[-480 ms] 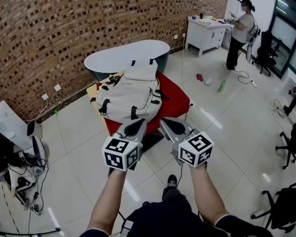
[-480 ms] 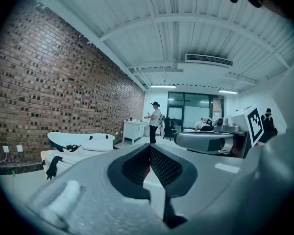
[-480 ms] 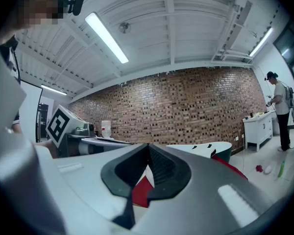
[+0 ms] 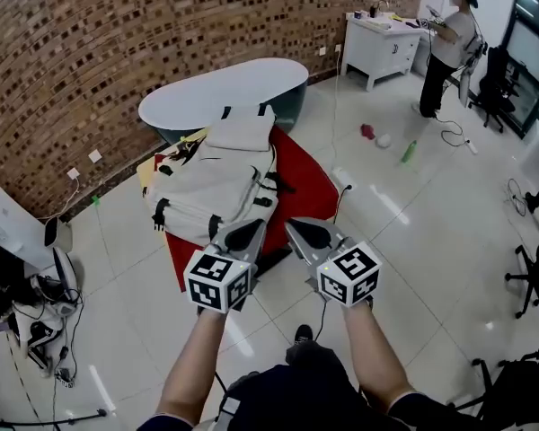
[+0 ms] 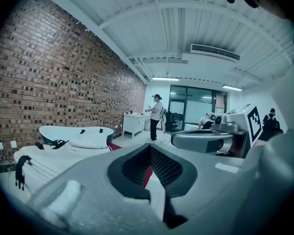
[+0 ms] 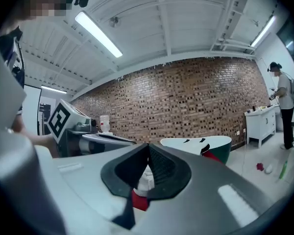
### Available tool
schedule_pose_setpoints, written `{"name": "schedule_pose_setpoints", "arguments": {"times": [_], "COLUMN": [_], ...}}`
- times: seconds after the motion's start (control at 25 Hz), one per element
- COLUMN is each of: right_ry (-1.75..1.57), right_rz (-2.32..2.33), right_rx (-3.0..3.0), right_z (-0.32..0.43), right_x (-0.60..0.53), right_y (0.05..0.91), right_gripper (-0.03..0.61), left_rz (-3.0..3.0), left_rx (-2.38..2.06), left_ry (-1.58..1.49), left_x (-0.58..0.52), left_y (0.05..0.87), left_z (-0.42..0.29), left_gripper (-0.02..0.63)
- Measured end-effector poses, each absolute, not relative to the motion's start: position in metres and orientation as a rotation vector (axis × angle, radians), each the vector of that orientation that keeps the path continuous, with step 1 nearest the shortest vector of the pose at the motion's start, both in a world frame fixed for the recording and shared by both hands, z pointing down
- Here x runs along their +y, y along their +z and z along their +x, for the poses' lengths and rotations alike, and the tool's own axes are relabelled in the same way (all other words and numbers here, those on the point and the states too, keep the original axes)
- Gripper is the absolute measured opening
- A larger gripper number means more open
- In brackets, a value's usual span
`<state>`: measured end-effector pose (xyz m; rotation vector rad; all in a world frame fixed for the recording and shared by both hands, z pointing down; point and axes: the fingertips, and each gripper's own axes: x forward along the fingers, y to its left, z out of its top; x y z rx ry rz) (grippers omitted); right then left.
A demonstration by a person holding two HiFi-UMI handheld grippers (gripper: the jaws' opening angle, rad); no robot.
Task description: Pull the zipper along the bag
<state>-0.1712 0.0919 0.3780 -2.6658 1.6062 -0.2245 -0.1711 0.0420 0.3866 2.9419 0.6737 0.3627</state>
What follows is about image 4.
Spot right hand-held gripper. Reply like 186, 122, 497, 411
283, 218, 383, 308

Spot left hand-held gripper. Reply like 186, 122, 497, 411
182, 219, 267, 314

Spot white bag with black straps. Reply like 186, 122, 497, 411
142, 104, 294, 246

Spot person's right forearm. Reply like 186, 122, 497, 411
340, 300, 417, 415

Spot person's left forearm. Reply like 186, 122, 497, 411
155, 305, 229, 427

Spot person's black shoe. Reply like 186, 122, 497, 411
293, 323, 315, 347

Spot person's dark shorts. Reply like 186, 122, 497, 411
137, 339, 493, 431

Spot green bottle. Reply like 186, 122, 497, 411
400, 139, 420, 165

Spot white and black robot equipment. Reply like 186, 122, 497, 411
6, 245, 85, 379

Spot white oval bathtub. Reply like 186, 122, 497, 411
137, 57, 310, 145

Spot white box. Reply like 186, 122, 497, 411
0, 186, 56, 272

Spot white cabinet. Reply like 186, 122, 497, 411
340, 11, 426, 92

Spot dark framed glass door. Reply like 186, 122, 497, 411
500, 0, 539, 139

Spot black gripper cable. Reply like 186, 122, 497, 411
313, 297, 330, 346

